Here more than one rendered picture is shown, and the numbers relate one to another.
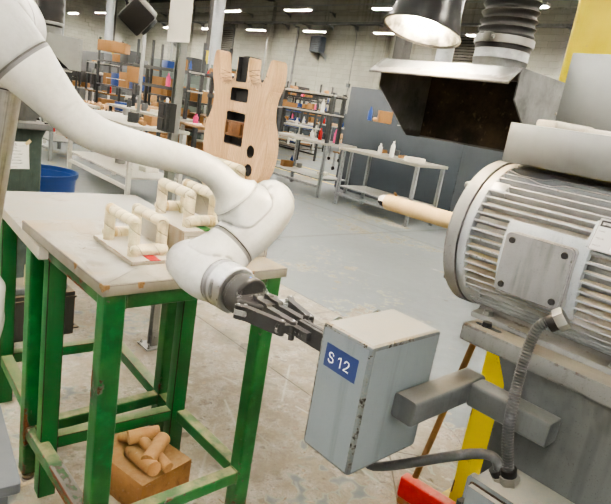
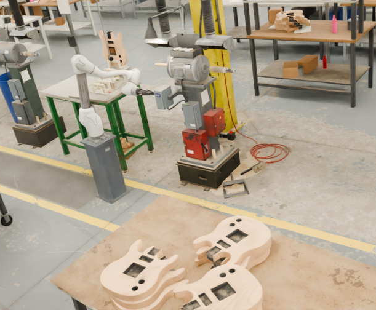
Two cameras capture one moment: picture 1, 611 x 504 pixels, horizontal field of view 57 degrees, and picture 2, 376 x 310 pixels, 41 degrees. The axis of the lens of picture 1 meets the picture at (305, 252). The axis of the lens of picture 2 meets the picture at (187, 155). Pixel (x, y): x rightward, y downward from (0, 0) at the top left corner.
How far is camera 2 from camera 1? 4.27 m
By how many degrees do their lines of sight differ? 15
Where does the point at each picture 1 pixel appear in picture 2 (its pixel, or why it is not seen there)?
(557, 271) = (181, 72)
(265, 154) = (124, 56)
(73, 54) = (36, 34)
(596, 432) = (194, 91)
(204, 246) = (128, 86)
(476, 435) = not seen: hidden behind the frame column
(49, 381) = not seen: hidden behind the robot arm
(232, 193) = (128, 74)
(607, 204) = (184, 60)
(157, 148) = (115, 72)
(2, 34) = (90, 67)
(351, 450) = (164, 106)
